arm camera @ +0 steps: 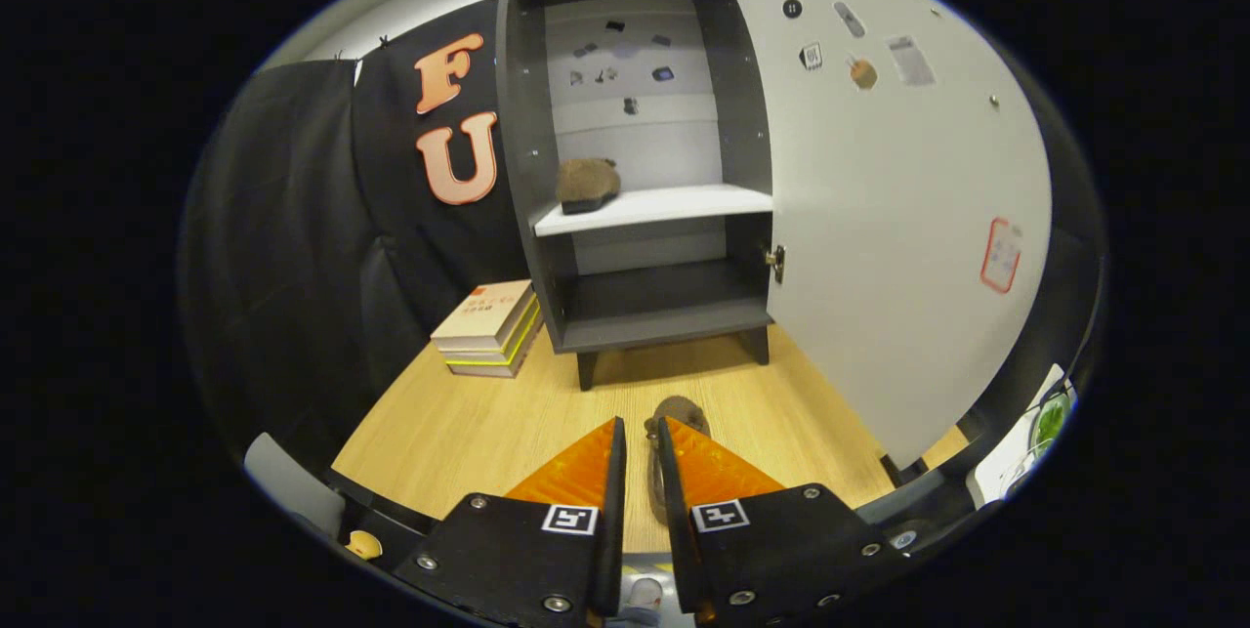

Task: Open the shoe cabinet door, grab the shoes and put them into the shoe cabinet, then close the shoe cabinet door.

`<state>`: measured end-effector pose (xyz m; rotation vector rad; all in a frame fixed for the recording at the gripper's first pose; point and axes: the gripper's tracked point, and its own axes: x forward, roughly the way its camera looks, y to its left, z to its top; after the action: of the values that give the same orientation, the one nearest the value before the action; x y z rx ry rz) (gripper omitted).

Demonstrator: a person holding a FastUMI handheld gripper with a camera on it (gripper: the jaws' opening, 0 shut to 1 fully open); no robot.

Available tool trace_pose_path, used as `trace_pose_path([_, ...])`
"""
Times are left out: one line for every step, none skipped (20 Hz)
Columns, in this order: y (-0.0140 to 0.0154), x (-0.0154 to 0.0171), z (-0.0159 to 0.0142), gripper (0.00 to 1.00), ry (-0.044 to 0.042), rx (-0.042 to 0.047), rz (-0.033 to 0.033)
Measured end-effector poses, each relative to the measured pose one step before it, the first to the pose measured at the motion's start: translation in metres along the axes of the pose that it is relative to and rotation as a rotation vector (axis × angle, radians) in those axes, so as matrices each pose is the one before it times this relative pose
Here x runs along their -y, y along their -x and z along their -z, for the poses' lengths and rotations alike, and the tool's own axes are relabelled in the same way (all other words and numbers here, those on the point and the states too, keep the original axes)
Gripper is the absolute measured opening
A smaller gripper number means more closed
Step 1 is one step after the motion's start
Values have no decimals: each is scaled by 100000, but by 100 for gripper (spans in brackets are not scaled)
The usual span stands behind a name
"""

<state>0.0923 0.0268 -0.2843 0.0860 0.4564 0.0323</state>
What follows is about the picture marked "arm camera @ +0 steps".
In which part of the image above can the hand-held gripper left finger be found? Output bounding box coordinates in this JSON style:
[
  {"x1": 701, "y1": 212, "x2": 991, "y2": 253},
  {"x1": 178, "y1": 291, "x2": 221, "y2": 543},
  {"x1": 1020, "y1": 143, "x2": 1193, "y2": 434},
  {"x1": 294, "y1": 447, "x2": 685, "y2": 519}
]
[{"x1": 420, "y1": 416, "x2": 628, "y2": 628}]

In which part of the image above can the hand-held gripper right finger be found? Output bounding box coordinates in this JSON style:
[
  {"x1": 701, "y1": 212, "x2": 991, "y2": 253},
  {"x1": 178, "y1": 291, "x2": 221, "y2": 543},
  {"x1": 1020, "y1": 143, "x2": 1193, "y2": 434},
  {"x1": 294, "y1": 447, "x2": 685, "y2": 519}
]
[{"x1": 656, "y1": 416, "x2": 914, "y2": 628}]

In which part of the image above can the beige shoe cabinet door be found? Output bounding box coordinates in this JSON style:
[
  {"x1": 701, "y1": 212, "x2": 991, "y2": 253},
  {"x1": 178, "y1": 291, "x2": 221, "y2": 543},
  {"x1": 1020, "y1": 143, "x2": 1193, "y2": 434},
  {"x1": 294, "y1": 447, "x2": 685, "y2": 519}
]
[{"x1": 713, "y1": 0, "x2": 1054, "y2": 471}]

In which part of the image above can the dark grey shoe cabinet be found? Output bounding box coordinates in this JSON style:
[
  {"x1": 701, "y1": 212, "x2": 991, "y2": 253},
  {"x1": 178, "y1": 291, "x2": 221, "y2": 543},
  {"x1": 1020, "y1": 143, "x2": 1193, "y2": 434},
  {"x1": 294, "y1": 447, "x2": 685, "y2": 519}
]
[{"x1": 495, "y1": 0, "x2": 777, "y2": 392}]

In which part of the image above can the grey brown book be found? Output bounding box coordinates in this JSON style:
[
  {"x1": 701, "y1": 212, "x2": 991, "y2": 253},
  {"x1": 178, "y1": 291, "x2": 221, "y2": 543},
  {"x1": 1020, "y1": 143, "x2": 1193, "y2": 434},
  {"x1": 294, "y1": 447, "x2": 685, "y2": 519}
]
[{"x1": 447, "y1": 320, "x2": 545, "y2": 380}]

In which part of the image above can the brown fuzzy shoe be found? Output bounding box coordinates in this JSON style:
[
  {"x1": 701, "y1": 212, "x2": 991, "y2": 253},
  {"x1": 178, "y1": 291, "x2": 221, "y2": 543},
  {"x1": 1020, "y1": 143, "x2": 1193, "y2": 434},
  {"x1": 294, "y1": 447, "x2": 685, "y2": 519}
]
[
  {"x1": 556, "y1": 157, "x2": 622, "y2": 215},
  {"x1": 644, "y1": 396, "x2": 712, "y2": 526}
]

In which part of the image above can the grey panel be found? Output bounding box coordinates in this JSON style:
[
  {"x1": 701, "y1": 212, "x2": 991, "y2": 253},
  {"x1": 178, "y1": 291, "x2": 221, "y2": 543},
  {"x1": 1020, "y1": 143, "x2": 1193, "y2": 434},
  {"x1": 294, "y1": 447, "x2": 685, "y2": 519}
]
[{"x1": 243, "y1": 432, "x2": 346, "y2": 538}]

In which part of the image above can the yellow edged book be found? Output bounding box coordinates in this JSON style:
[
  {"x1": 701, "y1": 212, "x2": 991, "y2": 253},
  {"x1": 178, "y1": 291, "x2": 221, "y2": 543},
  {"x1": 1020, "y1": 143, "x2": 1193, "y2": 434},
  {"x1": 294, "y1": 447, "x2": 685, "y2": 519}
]
[{"x1": 437, "y1": 296, "x2": 544, "y2": 367}]

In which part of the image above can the black backdrop cloth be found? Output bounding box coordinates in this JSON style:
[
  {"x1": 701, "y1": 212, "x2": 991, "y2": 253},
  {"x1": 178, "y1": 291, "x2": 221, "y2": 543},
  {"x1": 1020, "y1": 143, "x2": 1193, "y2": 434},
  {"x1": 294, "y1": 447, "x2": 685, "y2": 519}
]
[{"x1": 176, "y1": 0, "x2": 1109, "y2": 473}]

